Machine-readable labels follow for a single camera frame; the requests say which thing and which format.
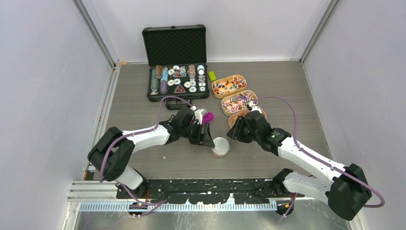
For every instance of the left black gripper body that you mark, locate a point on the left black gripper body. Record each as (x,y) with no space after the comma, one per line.
(193,132)

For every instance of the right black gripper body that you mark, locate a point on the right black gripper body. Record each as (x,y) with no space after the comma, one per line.
(248,135)

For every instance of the clear round plastic jar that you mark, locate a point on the clear round plastic jar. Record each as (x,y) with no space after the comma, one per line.
(220,154)

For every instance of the magenta plastic scoop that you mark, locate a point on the magenta plastic scoop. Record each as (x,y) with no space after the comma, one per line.
(207,118)

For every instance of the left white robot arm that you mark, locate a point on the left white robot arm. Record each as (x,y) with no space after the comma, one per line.
(111,154)

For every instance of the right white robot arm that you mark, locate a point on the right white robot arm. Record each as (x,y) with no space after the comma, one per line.
(337,185)

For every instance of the pink tray popsicle candies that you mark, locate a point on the pink tray popsicle candies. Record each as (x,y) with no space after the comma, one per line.
(233,118)

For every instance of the beige tray swirl lollipops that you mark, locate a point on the beige tray swirl lollipops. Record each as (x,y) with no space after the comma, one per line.
(237,102)

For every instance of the orange tray with lollipops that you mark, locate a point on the orange tray with lollipops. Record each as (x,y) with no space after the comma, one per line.
(228,86)

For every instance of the yellow-green small block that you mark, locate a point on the yellow-green small block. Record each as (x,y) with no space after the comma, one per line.
(211,76)

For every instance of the black poker chip case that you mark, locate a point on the black poker chip case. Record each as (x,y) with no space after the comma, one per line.
(177,64)

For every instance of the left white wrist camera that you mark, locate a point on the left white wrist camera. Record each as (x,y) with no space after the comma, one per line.
(198,113)

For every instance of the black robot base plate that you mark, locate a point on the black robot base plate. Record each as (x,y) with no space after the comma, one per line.
(206,191)

